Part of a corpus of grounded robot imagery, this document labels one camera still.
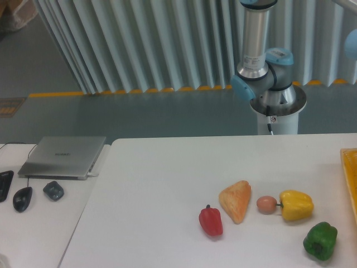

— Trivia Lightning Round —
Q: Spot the triangular orange bread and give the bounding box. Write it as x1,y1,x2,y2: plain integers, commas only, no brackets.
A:
219,180,252,224

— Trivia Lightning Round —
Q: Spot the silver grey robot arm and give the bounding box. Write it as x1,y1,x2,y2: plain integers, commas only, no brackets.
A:
238,1,356,85

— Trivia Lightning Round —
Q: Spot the red bell pepper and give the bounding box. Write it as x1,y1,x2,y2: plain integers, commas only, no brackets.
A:
199,204,223,237

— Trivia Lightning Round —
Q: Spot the white pleated curtain screen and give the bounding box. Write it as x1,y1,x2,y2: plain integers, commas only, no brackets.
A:
35,1,356,94

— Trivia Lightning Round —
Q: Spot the brown egg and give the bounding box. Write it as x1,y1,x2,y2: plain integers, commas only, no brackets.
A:
256,195,277,214

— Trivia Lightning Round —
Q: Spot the silver closed laptop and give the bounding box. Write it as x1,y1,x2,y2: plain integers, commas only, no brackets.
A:
18,136,106,180

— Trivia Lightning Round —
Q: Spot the yellow bell pepper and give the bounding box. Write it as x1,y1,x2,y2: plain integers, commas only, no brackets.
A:
276,190,314,222

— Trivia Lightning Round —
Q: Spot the dark grey small device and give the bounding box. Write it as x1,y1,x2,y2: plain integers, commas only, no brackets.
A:
43,181,64,202

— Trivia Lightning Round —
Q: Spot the black computer mouse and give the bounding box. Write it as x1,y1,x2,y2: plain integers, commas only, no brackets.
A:
13,186,33,213

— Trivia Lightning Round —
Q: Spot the green bell pepper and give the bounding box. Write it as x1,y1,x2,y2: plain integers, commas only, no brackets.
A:
303,222,338,261

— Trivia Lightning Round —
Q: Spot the black keyboard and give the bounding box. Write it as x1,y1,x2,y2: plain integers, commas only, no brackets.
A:
0,170,14,203

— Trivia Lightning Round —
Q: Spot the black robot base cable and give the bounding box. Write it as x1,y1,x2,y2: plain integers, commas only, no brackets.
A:
266,105,274,136

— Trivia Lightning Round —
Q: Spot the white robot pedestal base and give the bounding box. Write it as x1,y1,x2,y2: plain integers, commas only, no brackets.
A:
250,84,307,135

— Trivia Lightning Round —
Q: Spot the black mouse cable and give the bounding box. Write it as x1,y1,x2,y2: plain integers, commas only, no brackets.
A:
0,141,38,188

